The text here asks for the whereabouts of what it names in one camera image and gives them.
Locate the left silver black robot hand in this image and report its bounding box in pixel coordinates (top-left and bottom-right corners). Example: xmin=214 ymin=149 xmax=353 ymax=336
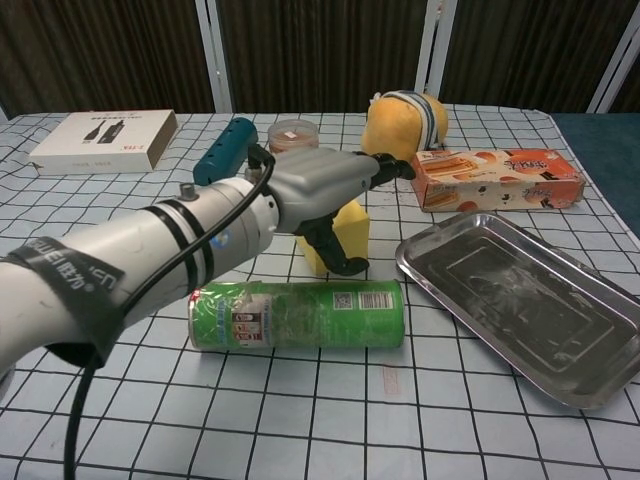
xmin=272 ymin=147 xmax=417 ymax=278

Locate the yellow foam cube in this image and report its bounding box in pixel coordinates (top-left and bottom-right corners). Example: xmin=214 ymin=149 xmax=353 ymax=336
xmin=294 ymin=198 xmax=371 ymax=275

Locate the green chips can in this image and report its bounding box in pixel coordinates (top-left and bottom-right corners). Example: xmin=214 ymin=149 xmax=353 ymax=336
xmin=187 ymin=278 xmax=405 ymax=352

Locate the clear jar with red contents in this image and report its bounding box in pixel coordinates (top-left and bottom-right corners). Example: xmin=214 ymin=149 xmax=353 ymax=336
xmin=267 ymin=119 xmax=321 ymax=155

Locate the yellow plush toy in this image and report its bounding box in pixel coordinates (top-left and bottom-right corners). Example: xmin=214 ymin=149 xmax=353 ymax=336
xmin=360 ymin=89 xmax=450 ymax=170

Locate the teal plastic holder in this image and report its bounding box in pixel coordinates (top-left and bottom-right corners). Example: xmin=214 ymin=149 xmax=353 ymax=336
xmin=193 ymin=117 xmax=260 ymax=184

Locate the orange snack box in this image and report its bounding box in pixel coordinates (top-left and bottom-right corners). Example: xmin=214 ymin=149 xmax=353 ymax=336
xmin=410 ymin=148 xmax=587 ymax=213

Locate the white flat product box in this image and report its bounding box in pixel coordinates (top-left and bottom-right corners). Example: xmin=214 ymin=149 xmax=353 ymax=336
xmin=28 ymin=109 xmax=178 ymax=176

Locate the checked light blue tablecloth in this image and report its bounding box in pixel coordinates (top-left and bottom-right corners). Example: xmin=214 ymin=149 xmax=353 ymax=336
xmin=0 ymin=102 xmax=640 ymax=480

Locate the rectangular steel tray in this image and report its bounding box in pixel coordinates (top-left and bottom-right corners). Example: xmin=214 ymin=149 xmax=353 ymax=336
xmin=394 ymin=213 xmax=640 ymax=410

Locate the white screen frame post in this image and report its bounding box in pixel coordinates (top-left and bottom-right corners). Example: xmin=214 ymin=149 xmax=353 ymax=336
xmin=417 ymin=0 xmax=459 ymax=105
xmin=587 ymin=19 xmax=640 ymax=114
xmin=194 ymin=0 xmax=236 ymax=114

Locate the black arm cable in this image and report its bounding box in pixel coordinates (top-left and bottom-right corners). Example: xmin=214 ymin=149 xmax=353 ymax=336
xmin=62 ymin=142 xmax=276 ymax=480

